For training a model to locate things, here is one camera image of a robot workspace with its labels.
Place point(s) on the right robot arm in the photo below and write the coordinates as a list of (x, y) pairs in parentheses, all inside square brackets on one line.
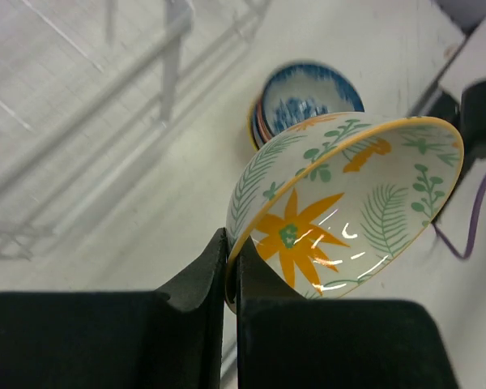
[(473, 124)]

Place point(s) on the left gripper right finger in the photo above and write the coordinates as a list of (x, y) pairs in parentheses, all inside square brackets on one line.
[(287, 341)]

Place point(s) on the yellow flower leaf bowl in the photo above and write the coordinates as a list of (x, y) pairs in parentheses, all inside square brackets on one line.
[(331, 201)]

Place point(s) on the yellow blue patterned bowl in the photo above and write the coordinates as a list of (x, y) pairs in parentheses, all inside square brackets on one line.
[(249, 124)]

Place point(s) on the blue white floral bowl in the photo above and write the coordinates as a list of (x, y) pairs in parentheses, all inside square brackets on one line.
[(301, 90)]

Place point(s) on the white wire dish rack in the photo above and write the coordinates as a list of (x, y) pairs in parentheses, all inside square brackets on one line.
[(86, 87)]

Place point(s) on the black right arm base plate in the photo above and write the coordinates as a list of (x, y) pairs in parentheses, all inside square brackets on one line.
[(437, 104)]

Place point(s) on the blue triangle patterned bowl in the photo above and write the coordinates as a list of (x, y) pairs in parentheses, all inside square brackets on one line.
[(259, 141)]

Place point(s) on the orange floral patterned bowl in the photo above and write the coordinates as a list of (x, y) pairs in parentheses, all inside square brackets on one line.
[(264, 132)]

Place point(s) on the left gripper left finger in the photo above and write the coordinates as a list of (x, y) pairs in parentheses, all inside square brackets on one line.
[(170, 337)]

